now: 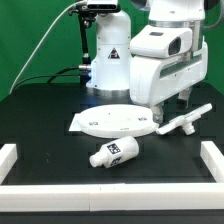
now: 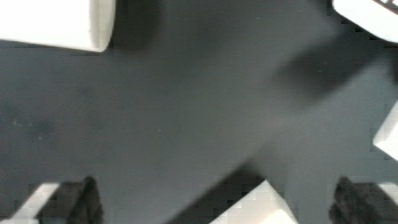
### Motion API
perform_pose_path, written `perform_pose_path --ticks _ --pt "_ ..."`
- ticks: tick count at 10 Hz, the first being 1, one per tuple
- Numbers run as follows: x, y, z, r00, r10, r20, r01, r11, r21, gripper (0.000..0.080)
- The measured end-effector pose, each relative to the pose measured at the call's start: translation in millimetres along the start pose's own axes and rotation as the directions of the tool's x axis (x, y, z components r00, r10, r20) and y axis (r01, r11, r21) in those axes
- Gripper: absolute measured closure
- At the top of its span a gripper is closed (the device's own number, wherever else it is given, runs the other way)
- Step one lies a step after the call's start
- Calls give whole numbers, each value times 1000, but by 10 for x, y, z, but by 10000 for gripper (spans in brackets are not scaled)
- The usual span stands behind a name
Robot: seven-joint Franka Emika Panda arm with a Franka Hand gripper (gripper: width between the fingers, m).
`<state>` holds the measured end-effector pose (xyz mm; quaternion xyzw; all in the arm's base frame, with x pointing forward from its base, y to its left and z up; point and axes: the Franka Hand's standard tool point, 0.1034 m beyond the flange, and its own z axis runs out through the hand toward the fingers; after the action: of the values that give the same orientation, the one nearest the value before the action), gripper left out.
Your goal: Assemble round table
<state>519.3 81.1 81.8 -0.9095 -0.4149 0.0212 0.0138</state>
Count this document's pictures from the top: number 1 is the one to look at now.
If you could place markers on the white right fence wall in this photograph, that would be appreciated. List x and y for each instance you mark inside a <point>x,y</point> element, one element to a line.
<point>213,159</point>

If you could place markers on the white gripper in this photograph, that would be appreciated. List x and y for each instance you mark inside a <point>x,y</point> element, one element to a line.
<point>155,80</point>

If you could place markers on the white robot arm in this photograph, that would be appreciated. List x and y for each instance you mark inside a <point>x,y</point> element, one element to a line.
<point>110,69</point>

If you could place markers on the white round table top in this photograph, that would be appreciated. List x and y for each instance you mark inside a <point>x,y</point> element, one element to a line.
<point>117,120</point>

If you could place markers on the white marker sheet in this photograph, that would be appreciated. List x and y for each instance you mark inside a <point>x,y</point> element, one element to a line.
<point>75,125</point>

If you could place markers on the white fence wall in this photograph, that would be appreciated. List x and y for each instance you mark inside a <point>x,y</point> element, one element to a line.
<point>8,157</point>
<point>213,159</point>
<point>112,197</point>

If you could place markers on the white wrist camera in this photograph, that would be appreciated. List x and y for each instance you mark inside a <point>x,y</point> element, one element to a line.
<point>160,42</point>

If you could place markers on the white table base part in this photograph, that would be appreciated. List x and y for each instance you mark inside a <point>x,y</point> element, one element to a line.
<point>185,121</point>

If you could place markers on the black camera stand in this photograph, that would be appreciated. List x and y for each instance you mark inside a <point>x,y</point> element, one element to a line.
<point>87,11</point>

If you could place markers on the white front fence wall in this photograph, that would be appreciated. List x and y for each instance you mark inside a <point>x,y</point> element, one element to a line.
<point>112,197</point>

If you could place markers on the white left fence wall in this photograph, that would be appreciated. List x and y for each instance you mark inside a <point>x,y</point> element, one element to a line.
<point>8,157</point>

